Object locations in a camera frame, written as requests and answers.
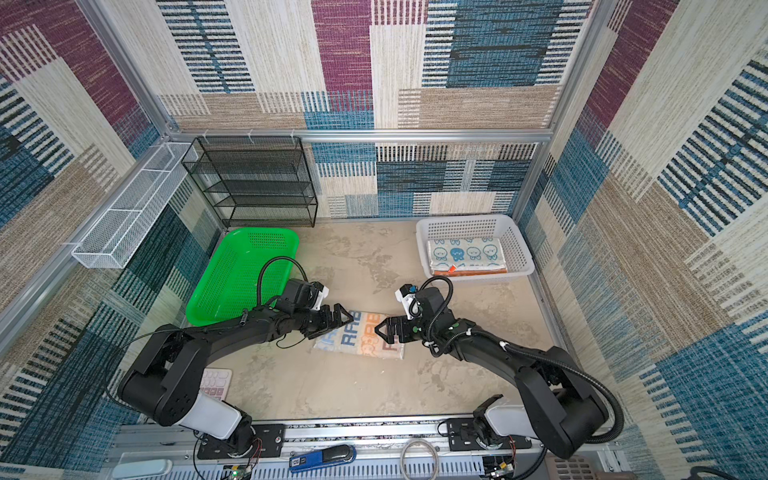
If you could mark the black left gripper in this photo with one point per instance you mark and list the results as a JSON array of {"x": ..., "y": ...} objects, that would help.
[{"x": 336, "y": 320}]

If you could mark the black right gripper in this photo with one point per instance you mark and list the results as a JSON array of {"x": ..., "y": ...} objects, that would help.
[{"x": 391, "y": 329}]

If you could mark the orange bunny pattern towel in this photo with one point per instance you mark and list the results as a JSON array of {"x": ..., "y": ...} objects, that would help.
[{"x": 454, "y": 271}]

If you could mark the green plastic laundry basket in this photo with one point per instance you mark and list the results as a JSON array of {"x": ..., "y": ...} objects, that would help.
[{"x": 231, "y": 281}]

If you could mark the blue patterned towel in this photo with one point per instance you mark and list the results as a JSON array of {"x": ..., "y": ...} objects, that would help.
[{"x": 471, "y": 253}]

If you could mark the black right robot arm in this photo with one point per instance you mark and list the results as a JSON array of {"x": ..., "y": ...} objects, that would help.
[{"x": 565, "y": 406}]

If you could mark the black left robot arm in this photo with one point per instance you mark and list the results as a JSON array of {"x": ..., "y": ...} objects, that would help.
[{"x": 164, "y": 381}]

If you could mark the white plastic basket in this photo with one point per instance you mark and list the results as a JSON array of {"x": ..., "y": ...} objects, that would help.
[{"x": 516, "y": 252}]

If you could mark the blue black stapler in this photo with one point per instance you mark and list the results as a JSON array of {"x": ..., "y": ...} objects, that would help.
[{"x": 324, "y": 458}]

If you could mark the white desk calculator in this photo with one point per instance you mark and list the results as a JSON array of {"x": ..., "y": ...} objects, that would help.
[{"x": 216, "y": 382}]

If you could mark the light blue flat object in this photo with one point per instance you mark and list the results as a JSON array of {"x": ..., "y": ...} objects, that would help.
[{"x": 142, "y": 469}]

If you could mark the black wire mesh shelf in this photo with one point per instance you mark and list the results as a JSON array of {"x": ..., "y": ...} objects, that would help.
[{"x": 254, "y": 181}]

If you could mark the white wire mesh tray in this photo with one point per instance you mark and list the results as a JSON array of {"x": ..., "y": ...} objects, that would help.
[{"x": 117, "y": 234}]

